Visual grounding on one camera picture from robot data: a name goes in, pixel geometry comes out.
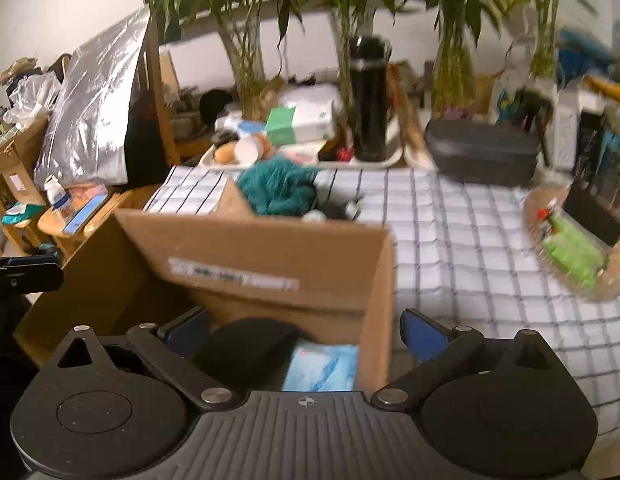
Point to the brown cardboard box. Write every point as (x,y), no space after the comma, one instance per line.
(270,250)

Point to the wooden frame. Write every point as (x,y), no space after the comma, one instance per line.
(162,95)

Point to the silver foil bag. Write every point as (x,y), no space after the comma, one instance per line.
(94,110)

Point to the red snack packet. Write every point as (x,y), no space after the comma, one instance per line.
(343,154)

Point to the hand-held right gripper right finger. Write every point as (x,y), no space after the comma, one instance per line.
(422,332)

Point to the black cap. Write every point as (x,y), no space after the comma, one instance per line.
(214,105)

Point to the orange cup with white lid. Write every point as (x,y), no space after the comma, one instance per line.
(250,151)

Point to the green packet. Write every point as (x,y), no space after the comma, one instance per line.
(575,252)

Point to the white bottle with blue label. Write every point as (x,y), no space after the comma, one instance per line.
(251,129)

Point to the black phone stand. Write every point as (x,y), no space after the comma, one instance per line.
(532,105)

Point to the black tape roll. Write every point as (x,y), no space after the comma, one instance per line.
(225,137)

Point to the teal patterned cloth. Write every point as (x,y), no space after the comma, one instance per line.
(506,105)

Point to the wooden stool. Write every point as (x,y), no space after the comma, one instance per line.
(114,202)

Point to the black thermos flask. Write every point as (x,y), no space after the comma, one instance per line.
(370,110)

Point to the white plastic bag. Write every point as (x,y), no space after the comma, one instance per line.
(310,95)

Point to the white checked tablecloth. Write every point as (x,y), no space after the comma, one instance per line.
(465,260)

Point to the brown egg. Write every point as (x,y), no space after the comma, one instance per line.
(225,154)

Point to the cardboard box with label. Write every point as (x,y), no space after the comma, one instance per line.
(19,160)

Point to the green white tissue pack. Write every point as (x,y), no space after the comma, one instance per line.
(300,122)

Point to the orange white box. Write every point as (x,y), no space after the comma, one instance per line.
(300,152)

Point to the teal bath pouf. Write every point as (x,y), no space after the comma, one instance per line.
(275,185)

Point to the grey zip case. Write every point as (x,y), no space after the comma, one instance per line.
(480,150)

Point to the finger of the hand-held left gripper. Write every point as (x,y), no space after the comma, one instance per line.
(29,275)

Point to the white pill bottle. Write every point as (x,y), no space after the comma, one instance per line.
(56,192)

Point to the light blue packet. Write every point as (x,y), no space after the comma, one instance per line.
(320,367)

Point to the blue plastic bag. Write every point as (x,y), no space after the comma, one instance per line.
(585,52)

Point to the blue smartphone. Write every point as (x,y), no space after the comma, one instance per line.
(84,215)

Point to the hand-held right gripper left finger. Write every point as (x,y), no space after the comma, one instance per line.
(182,335)

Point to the brown paper bag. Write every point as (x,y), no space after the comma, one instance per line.
(272,92)

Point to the clear plastic bag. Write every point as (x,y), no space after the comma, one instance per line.
(32,97)

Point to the bamboo plant in glass vase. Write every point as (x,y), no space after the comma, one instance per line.
(247,80)
(545,55)
(345,35)
(455,80)

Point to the white tray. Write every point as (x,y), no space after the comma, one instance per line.
(375,164)

